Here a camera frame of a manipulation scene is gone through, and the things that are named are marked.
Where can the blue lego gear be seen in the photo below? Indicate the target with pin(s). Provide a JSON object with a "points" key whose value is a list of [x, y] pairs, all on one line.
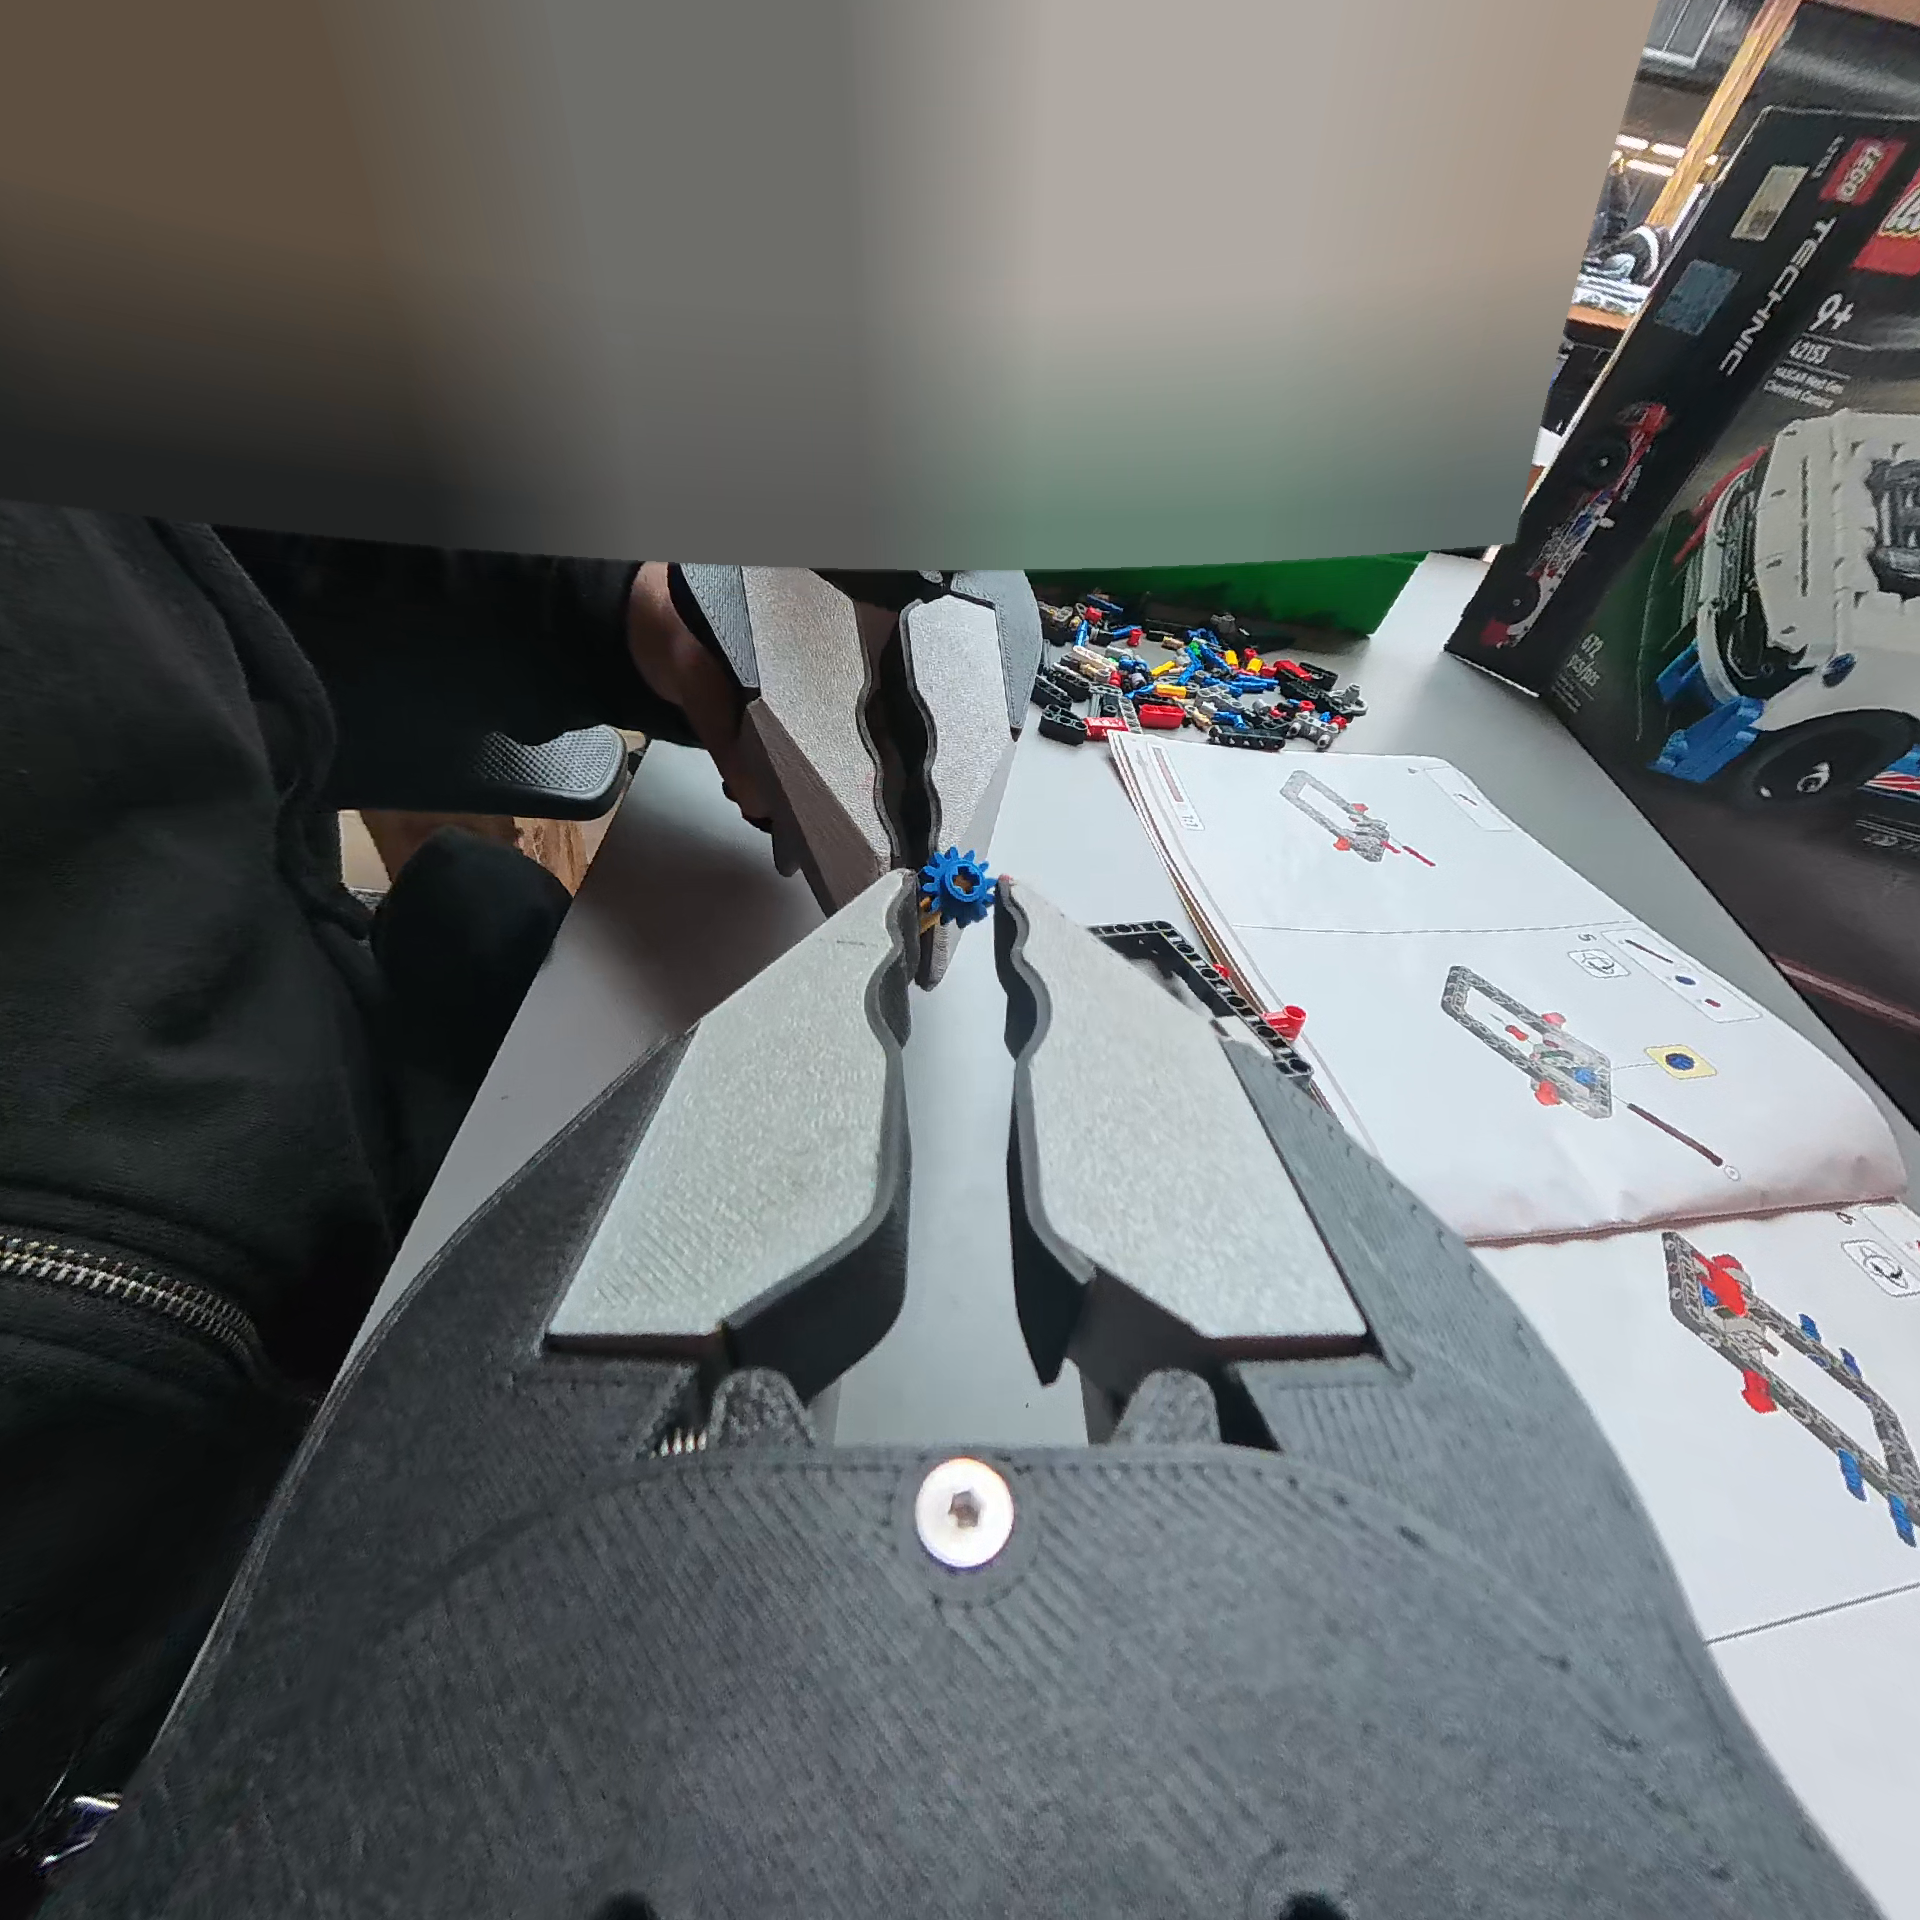
{"points": [[956, 886]]}

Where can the person's black jacket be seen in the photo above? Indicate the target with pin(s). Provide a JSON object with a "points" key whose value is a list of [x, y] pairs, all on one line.
{"points": [[148, 975]]}

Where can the pile of loose lego pieces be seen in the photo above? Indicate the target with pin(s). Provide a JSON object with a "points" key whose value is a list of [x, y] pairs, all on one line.
{"points": [[1200, 674]]}

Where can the green plastic bin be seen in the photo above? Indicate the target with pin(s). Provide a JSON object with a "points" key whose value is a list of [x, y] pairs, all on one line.
{"points": [[1320, 592]]}

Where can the black office chair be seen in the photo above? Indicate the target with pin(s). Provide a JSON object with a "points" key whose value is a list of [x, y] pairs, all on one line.
{"points": [[569, 769]]}

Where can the black lego set box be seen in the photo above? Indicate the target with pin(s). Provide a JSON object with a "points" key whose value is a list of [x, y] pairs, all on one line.
{"points": [[1769, 524]]}

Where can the lego instruction booklet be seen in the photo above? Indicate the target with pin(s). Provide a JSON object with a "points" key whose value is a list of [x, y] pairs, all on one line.
{"points": [[1500, 902]]}

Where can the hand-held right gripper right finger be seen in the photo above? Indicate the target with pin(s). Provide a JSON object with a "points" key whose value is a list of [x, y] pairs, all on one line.
{"points": [[1184, 1185]]}

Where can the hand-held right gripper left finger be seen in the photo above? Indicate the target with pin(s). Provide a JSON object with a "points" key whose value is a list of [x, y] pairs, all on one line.
{"points": [[733, 1185]]}

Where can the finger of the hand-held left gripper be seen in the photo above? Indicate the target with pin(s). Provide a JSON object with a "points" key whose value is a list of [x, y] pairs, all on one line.
{"points": [[975, 674], [802, 704]]}

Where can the person's left hand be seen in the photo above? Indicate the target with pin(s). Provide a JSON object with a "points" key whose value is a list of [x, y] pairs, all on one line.
{"points": [[668, 662]]}

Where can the black lego frame assembly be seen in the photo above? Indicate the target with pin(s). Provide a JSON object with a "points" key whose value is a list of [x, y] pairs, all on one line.
{"points": [[1184, 961]]}

